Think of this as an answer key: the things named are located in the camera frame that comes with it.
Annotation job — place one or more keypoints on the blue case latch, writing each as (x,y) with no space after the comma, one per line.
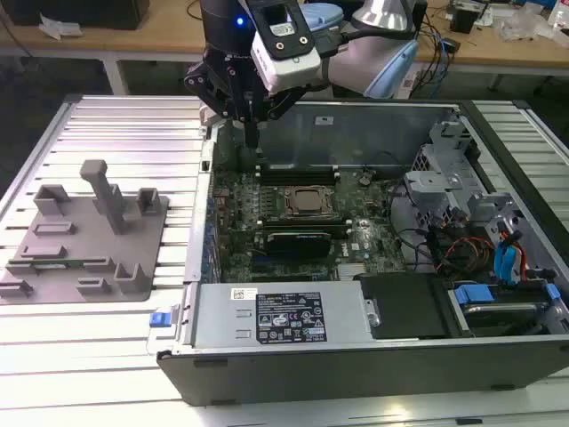
(160,319)

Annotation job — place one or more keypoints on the black plastic bay cover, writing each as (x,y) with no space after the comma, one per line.
(400,307)

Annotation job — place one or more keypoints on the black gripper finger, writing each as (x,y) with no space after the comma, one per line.
(209,84)
(284,104)

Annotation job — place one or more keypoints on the hard disk in blue carrier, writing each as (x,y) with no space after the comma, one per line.
(475,295)

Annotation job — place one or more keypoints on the black RAM slot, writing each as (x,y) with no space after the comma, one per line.
(298,168)
(298,179)

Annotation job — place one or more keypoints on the silver heat sink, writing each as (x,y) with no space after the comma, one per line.
(353,272)

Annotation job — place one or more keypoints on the black box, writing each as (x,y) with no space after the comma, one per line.
(75,11)

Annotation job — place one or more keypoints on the coin battery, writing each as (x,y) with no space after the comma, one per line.
(365,180)

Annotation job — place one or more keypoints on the clear plastic bags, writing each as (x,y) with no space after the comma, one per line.
(524,24)

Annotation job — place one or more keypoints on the grey power supply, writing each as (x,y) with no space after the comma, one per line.
(222,316)

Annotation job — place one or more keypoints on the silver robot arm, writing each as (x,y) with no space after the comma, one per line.
(355,66)

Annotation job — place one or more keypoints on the silver CPU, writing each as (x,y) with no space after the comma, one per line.
(307,200)

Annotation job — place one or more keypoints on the black graphics card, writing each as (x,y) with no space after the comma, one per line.
(298,244)

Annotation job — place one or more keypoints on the wooden desk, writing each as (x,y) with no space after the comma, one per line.
(155,40)

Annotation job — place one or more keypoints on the grey parts rack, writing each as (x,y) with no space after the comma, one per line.
(146,249)

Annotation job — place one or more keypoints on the silver drive cage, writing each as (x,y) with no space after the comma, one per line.
(438,182)

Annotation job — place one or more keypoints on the black device on desk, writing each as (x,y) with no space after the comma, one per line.
(464,20)

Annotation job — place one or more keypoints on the crumpled white paper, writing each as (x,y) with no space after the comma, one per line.
(58,29)

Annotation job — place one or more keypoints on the small black adapter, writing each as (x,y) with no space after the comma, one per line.
(452,45)

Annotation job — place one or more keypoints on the black open PC case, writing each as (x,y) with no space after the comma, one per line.
(355,373)

